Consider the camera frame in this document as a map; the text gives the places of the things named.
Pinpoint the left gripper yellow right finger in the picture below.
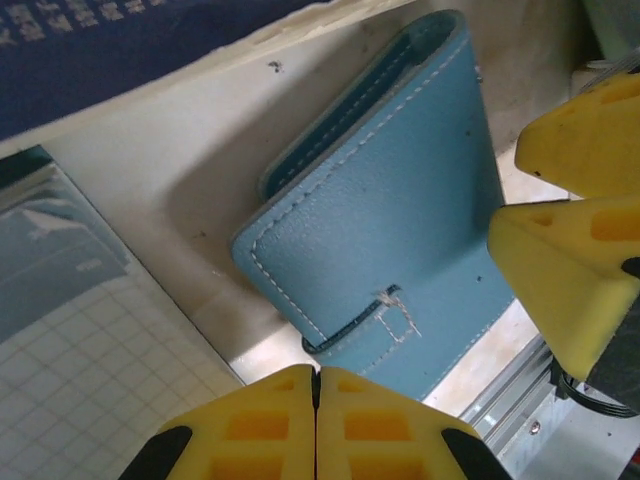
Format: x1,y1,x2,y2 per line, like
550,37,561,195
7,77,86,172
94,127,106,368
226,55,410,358
317,365,507,480

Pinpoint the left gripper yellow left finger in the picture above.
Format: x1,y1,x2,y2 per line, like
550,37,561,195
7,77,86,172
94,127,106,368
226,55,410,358
118,363,319,480

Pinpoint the pale green glasses case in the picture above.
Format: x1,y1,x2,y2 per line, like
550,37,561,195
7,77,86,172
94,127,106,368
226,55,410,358
579,0,640,64

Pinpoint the grid notebook with teal cover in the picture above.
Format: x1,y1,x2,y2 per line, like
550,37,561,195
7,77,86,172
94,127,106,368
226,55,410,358
0,144,246,480

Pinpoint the blue leather wallet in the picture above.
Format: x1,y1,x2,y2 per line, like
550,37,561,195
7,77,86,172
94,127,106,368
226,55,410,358
230,9,516,404

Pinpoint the right thin black cable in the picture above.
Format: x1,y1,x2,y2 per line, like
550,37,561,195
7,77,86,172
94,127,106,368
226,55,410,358
549,367,634,417

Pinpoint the wide aluminium mounting rail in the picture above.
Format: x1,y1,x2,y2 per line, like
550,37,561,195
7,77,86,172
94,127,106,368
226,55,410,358
457,332,640,480

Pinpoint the navy blue book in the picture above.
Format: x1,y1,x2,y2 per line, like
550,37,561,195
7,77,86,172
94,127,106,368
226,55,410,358
0,0,331,144

